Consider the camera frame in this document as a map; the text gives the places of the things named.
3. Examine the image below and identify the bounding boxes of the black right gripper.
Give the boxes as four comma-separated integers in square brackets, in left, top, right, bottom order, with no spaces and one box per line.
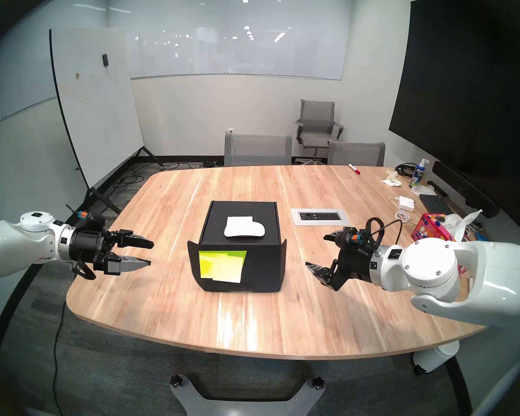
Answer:
[305,230,377,292]

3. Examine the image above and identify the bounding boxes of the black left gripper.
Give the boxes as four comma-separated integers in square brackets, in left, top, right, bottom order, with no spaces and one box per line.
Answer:
[69,229,154,276]

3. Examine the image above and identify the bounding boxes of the white computer mouse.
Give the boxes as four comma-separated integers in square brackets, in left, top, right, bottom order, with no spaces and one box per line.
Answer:
[224,219,266,238]

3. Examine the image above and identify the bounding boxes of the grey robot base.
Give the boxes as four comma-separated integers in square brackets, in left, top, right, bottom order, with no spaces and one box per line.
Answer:
[169,373,325,416]

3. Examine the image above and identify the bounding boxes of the black cardboard box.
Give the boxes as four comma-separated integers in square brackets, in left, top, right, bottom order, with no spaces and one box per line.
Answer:
[187,201,287,293]

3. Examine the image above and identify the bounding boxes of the colourful red tissue box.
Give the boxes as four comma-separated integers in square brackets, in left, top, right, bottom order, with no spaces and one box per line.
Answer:
[412,213,460,243]

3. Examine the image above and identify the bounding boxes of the white tissue in box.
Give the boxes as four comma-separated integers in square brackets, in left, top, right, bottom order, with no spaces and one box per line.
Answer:
[445,209,482,242]

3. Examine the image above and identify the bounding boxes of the grey table power outlet plate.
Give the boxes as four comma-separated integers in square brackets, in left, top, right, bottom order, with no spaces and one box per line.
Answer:
[291,208,351,226]

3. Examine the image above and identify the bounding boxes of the lime green sticky note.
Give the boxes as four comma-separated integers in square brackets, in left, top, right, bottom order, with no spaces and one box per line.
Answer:
[199,250,247,273]

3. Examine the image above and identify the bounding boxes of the grey fabric chair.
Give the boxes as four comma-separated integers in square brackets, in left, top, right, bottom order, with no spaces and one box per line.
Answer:
[327,141,386,167]

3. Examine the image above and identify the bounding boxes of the black keyboard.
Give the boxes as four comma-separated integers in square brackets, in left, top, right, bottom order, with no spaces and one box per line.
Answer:
[419,194,453,216]

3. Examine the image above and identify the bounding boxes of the whiteboard cleaner spray bottle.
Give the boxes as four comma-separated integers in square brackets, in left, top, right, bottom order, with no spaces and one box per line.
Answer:
[409,158,430,189]

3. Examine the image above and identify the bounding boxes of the grey ribbed mesh chair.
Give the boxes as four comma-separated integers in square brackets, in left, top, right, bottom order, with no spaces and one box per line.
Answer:
[224,133,293,167]

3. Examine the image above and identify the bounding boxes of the grey office chair with armrests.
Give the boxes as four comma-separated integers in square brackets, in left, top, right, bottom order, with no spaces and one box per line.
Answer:
[295,100,344,165]

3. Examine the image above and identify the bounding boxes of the white table leg foot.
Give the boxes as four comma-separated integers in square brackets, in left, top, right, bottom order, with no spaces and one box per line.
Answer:
[412,339,460,374]

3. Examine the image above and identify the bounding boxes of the black video sound bar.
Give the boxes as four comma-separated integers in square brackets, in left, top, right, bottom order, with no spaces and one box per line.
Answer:
[432,161,500,218]

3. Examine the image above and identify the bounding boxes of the mobile whiteboard on stand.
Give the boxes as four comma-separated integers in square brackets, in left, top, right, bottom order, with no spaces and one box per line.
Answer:
[49,27,165,215]

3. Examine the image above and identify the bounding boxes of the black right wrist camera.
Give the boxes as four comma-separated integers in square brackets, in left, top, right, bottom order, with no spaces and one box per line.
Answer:
[344,228,371,249]

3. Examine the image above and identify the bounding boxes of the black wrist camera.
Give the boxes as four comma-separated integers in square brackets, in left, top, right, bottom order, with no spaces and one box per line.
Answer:
[77,211,107,233]
[344,228,371,249]

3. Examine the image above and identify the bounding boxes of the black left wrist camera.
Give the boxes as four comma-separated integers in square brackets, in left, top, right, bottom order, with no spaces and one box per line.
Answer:
[77,211,107,233]

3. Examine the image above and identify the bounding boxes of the black left wrist cable loop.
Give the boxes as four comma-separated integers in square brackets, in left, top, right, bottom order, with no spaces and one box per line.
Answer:
[71,260,97,281]

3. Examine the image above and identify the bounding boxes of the white adapter cable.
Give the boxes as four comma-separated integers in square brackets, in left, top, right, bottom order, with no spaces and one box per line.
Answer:
[389,195,412,224]

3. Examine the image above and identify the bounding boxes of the wall whiteboard with writing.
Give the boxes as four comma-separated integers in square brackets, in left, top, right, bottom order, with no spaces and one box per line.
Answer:
[0,51,58,134]

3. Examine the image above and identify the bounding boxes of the large black wall screen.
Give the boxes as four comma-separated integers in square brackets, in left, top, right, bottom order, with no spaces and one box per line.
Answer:
[389,0,520,195]

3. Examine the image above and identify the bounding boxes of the glass wall board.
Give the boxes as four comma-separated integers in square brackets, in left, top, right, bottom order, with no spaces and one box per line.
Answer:
[126,24,345,81]

